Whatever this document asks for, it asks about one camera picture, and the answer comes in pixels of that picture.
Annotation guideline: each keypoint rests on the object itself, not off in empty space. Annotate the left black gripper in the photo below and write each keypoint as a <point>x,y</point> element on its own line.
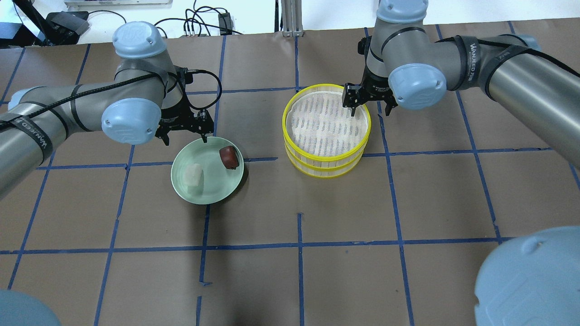
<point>173,117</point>

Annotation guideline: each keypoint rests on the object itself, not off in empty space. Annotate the light green plate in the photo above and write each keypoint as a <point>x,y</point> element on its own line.
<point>217,182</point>

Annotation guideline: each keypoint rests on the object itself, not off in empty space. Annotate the white bun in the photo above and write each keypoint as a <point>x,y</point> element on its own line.
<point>192,175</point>

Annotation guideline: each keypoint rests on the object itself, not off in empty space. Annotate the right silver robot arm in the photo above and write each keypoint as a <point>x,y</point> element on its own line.
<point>531,280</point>

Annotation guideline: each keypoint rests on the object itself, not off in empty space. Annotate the aluminium frame post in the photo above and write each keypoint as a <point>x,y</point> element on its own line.
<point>291,18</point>

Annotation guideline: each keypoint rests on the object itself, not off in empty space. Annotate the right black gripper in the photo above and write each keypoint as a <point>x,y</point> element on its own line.
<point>375,87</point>

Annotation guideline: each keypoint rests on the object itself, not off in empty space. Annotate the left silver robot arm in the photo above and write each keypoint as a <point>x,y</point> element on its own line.
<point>146,100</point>

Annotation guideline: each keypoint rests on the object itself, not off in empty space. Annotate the black power adapter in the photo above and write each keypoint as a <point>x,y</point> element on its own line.
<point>64,23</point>

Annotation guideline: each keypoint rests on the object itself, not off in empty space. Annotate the yellow steamer layer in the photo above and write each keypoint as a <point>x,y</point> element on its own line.
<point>316,125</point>
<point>324,167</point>

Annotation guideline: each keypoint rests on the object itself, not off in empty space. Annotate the brown bun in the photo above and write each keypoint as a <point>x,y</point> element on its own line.
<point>229,158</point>

